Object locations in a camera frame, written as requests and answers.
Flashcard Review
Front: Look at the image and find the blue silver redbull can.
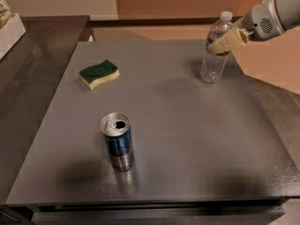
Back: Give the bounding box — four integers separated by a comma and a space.
100, 112, 134, 171

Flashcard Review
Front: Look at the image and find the clear plastic water bottle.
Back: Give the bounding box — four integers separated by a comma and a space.
201, 11, 233, 83

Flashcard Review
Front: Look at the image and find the packaged item on box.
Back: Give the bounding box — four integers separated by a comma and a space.
0, 0, 11, 28

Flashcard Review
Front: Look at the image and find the white box on counter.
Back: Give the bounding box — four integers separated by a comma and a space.
0, 13, 26, 60

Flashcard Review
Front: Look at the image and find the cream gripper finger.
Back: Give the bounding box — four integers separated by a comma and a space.
232, 18, 244, 29
206, 28, 253, 55

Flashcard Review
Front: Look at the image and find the dark side counter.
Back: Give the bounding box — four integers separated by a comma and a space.
0, 16, 92, 205

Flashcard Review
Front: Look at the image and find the green yellow sponge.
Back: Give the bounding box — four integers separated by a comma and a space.
79, 60, 120, 90

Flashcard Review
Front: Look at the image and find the grey metal cabinet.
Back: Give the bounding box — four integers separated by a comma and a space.
7, 40, 299, 223

